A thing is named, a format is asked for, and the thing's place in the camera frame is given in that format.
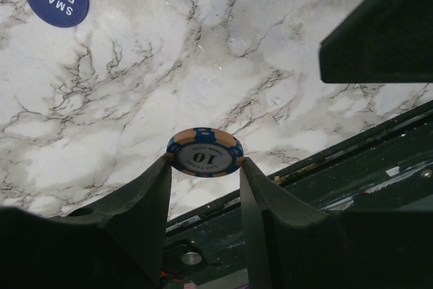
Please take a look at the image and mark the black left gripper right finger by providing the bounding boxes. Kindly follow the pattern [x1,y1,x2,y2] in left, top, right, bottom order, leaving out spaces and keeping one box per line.
[240,158,432,288]

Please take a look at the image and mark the blue ten poker chip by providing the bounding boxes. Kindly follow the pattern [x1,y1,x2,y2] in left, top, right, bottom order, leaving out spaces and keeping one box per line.
[165,127,244,177]

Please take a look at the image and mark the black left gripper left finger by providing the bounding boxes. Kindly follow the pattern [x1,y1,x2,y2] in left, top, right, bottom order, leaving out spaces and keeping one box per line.
[1,157,172,288]

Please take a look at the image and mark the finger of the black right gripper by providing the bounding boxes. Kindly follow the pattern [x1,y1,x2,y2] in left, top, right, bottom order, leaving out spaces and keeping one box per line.
[319,0,432,83]

